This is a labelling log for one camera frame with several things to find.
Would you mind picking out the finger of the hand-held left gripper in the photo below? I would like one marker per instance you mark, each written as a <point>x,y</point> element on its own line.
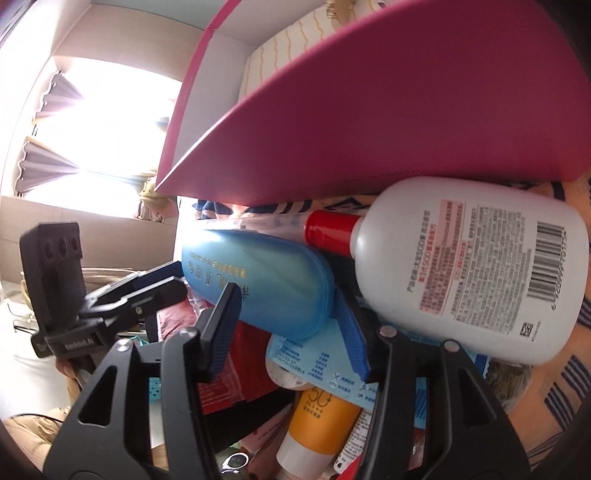
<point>147,277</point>
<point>147,302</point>

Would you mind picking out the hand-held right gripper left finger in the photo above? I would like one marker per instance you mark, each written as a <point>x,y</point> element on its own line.
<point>221,337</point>

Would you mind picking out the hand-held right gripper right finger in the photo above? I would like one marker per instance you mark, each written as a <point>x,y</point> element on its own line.
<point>353,332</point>

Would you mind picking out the blue lotion bottle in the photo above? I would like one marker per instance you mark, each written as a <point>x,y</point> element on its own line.
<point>263,281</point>

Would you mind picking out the white lotion bottle red cap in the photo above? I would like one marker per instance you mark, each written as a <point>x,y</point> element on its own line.
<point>438,277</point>

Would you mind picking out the pink cardboard box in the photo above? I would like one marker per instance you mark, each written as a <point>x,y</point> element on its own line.
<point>415,115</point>

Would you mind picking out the striped fabric pencil case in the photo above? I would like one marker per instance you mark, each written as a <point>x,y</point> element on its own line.
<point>295,46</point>

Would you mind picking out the red plastic packet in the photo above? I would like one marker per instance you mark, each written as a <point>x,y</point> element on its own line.
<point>244,360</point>

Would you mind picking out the light blue sachet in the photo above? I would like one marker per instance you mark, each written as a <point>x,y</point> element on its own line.
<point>318,364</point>

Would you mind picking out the yellow plush toy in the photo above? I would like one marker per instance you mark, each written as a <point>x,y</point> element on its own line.
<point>150,198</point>

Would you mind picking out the orange sunscreen tube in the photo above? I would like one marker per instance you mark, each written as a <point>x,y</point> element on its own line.
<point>318,415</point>

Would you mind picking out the small white tube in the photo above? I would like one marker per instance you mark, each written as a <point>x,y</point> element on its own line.
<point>355,438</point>

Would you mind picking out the grey window curtain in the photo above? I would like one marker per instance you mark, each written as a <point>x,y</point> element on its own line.
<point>60,94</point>
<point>51,166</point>

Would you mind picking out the orange patterned blanket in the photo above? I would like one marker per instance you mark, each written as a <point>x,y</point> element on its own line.
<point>554,392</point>

